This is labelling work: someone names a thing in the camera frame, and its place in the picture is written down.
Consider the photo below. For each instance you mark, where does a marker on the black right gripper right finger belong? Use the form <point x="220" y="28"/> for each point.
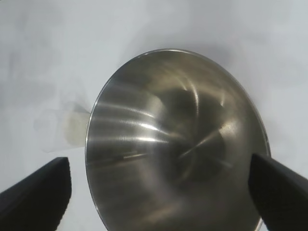
<point x="279" y="192"/>

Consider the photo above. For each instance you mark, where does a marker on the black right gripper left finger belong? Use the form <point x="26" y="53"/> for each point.
<point x="33" y="195"/>

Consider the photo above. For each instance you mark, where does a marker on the clear plastic measuring cup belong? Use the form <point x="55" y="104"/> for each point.
<point x="72" y="127"/>

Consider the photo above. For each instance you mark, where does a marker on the white rice grains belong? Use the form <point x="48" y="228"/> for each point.
<point x="75" y="128"/>

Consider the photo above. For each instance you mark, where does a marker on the stainless steel mixing bowl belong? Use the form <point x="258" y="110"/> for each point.
<point x="173" y="134"/>

